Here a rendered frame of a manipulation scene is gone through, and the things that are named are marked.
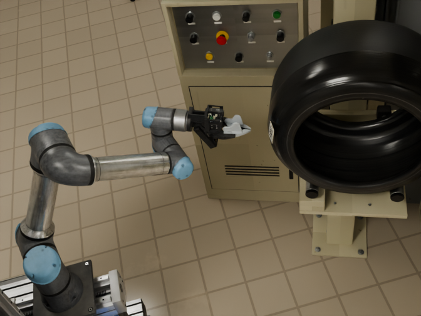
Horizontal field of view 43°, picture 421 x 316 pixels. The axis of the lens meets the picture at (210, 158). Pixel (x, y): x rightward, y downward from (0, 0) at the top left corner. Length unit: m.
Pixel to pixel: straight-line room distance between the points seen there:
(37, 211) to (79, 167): 0.31
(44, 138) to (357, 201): 1.09
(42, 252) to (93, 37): 2.80
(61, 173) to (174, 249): 1.37
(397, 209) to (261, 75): 0.81
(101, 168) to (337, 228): 1.41
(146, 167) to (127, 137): 1.79
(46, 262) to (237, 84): 1.10
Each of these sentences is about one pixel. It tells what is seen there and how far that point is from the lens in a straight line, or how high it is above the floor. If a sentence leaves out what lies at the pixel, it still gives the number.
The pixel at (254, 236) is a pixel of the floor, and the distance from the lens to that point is 2.87.
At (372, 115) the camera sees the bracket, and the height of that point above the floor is 0.94.
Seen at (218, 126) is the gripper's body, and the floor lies 1.15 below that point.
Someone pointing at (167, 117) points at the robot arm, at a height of 1.19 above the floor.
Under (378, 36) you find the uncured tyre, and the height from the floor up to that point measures 1.45.
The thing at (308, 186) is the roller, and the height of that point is 0.92.
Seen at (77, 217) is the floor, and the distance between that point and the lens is 3.20.
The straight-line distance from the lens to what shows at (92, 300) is 2.02.
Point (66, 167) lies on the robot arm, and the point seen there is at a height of 1.28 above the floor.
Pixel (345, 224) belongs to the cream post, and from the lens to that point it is 2.68.
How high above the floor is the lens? 2.40
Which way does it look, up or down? 48 degrees down
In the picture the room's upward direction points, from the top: 12 degrees counter-clockwise
